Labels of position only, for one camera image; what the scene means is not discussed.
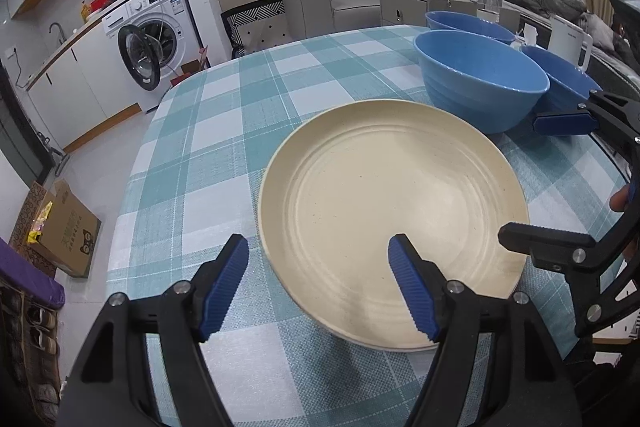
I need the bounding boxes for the large blue bowl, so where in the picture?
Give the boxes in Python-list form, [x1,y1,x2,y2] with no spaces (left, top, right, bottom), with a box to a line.
[413,29,550,134]

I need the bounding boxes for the white kitchen counter cabinets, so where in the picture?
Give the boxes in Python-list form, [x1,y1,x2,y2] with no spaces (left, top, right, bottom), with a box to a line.
[26,18,141,152]

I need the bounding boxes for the right hand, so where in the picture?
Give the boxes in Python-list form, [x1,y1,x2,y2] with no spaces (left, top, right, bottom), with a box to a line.
[610,184,630,212]

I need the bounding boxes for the white electric kettle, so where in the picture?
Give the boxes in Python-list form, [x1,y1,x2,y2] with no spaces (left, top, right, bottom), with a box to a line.
[548,15,593,72]

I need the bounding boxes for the teal plaid tablecloth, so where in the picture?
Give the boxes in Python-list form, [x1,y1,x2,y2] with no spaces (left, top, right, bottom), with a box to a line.
[105,24,629,427]

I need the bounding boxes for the plastic water bottle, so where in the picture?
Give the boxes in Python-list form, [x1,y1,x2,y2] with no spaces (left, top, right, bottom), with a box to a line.
[485,0,501,15]

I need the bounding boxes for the beige round plate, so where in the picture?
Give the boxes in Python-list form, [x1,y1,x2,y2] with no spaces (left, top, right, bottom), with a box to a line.
[257,100,528,352]

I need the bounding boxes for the blue bowl far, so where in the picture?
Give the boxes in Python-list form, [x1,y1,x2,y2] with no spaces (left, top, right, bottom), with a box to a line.
[425,11,515,44]

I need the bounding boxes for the grey side cabinet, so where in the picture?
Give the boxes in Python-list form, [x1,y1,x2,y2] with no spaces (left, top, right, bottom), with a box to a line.
[380,0,494,27]

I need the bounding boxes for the red cardboard box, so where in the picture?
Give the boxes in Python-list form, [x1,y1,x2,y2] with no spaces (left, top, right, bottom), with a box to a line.
[170,46,208,87]

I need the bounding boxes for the white washing machine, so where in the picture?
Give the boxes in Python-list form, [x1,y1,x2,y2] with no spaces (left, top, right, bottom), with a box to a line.
[102,0,198,113]

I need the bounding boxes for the patterned black white rug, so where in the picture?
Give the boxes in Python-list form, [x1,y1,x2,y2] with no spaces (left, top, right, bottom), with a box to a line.
[220,0,293,58]

